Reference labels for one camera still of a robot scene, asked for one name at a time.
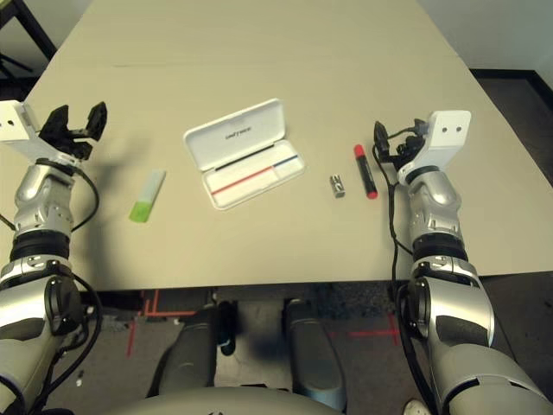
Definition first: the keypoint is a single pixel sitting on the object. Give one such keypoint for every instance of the red and black marker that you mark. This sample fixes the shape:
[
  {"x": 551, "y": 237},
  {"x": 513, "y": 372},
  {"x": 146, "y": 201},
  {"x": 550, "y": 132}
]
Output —
[{"x": 366, "y": 173}]

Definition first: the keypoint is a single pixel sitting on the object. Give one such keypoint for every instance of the white plastic pencil case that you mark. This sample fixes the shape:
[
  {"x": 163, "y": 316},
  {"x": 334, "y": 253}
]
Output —
[{"x": 242, "y": 134}]

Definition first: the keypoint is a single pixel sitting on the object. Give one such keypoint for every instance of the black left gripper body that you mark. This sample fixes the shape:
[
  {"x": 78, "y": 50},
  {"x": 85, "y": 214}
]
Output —
[{"x": 73, "y": 144}]

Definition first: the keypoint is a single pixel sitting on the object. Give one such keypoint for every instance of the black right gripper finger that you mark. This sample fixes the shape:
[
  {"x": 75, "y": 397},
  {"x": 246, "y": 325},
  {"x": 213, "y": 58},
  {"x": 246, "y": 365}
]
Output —
[{"x": 381, "y": 138}]

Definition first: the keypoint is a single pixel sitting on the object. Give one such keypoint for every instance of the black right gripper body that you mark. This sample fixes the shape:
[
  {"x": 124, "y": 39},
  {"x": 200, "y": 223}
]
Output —
[{"x": 404, "y": 149}]

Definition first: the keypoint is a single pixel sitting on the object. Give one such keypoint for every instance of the black tube with teal tip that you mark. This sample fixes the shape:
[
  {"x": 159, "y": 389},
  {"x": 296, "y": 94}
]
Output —
[{"x": 226, "y": 328}]

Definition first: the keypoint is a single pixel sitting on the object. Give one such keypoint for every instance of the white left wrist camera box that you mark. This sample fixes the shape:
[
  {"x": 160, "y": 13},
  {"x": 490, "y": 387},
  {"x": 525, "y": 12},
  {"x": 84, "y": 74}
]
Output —
[{"x": 17, "y": 129}]

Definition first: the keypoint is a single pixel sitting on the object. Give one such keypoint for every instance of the black tripod stand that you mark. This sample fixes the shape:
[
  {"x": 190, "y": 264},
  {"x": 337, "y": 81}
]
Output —
[{"x": 13, "y": 62}]

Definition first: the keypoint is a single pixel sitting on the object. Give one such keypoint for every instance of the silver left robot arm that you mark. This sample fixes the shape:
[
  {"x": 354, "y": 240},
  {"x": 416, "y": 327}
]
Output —
[{"x": 39, "y": 203}]

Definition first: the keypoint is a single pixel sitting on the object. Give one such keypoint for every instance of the black metal table frame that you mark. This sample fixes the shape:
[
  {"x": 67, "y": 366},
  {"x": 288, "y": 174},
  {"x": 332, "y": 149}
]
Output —
[{"x": 32, "y": 26}]

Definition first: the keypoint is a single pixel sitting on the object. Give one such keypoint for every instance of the green card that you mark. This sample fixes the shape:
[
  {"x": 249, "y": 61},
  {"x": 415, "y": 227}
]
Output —
[{"x": 146, "y": 199}]

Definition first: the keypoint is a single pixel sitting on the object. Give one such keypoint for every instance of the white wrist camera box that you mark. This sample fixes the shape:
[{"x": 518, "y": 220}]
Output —
[
  {"x": 17, "y": 129},
  {"x": 447, "y": 134}
]

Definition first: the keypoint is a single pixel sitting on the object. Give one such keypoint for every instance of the grey robot leg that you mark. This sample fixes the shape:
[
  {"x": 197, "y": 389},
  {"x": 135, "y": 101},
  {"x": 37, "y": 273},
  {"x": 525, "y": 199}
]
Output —
[
  {"x": 190, "y": 350},
  {"x": 313, "y": 350}
]

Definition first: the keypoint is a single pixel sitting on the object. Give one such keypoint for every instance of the grey left robot leg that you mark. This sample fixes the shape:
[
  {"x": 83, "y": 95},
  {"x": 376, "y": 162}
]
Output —
[{"x": 190, "y": 350}]

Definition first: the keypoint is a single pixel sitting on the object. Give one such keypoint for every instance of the grey robot torso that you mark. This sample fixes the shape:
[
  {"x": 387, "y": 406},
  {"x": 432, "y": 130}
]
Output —
[{"x": 216, "y": 402}]

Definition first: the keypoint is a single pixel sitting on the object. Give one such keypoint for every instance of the grey right robot leg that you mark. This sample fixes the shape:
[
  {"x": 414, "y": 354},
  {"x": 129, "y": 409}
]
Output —
[{"x": 313, "y": 350}]

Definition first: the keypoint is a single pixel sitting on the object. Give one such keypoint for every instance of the white bystander shoe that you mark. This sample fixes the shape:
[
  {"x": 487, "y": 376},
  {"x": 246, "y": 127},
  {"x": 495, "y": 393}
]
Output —
[{"x": 419, "y": 407}]

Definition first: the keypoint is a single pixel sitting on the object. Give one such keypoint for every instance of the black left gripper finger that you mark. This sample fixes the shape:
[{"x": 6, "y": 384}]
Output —
[
  {"x": 96, "y": 121},
  {"x": 57, "y": 122}
]

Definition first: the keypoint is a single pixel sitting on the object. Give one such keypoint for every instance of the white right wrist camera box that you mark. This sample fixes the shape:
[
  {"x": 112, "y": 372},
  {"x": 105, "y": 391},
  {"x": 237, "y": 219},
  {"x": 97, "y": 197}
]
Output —
[{"x": 447, "y": 134}]

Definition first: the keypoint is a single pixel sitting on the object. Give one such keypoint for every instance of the small silver metal bit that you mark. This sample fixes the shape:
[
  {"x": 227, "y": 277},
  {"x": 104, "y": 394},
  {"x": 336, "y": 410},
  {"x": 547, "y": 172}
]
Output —
[{"x": 338, "y": 187}]

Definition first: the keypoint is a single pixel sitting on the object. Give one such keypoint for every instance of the small white floor scrap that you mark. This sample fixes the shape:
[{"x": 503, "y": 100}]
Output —
[{"x": 79, "y": 380}]

